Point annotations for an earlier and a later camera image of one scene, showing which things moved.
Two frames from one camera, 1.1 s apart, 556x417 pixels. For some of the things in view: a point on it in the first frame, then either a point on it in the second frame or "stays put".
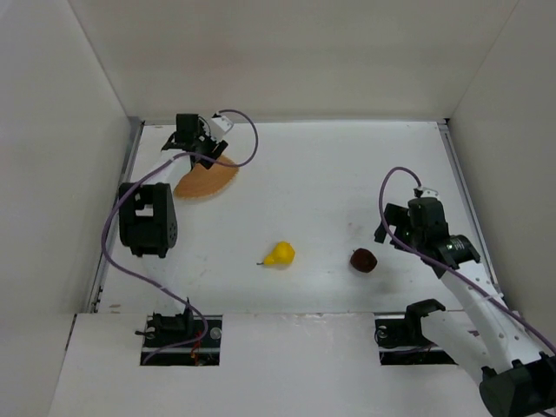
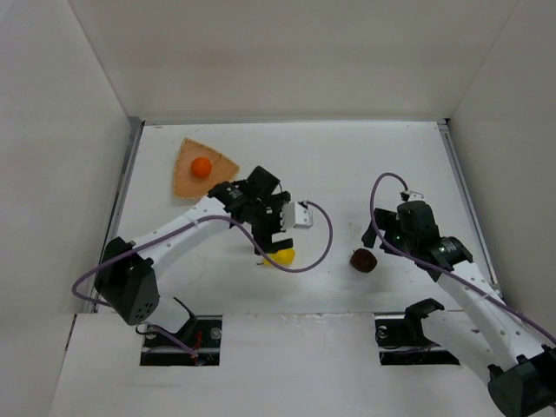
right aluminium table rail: [469, 208] stays put
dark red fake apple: [363, 260] stays put
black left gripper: [210, 147] → [269, 234]
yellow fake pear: [282, 255] stays put
